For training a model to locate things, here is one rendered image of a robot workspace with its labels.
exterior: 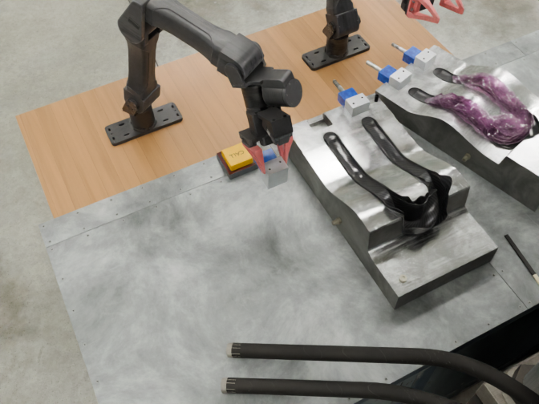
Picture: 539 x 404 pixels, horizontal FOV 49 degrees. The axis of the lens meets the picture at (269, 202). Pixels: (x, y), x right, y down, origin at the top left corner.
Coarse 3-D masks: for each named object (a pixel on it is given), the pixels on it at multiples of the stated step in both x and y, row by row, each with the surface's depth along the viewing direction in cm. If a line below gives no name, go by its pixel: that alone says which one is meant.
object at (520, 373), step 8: (512, 368) 120; (520, 368) 116; (528, 368) 116; (536, 368) 110; (512, 376) 119; (520, 376) 115; (528, 376) 113; (536, 376) 109; (528, 384) 112; (536, 384) 109; (536, 392) 111; (512, 400) 117
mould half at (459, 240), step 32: (352, 128) 145; (384, 128) 146; (320, 160) 140; (384, 160) 140; (416, 160) 138; (320, 192) 141; (352, 192) 132; (416, 192) 128; (352, 224) 130; (384, 224) 124; (448, 224) 132; (384, 256) 128; (416, 256) 128; (448, 256) 128; (480, 256) 128; (384, 288) 127; (416, 288) 123
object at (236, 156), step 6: (240, 144) 150; (222, 150) 149; (228, 150) 149; (234, 150) 149; (240, 150) 149; (246, 150) 149; (228, 156) 147; (234, 156) 147; (240, 156) 147; (246, 156) 147; (228, 162) 147; (234, 162) 146; (240, 162) 146; (246, 162) 147; (252, 162) 148; (234, 168) 147
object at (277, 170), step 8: (264, 152) 134; (272, 152) 134; (264, 160) 133; (272, 160) 131; (280, 160) 131; (272, 168) 130; (280, 168) 130; (288, 168) 130; (264, 176) 132; (272, 176) 130; (280, 176) 131; (272, 184) 132
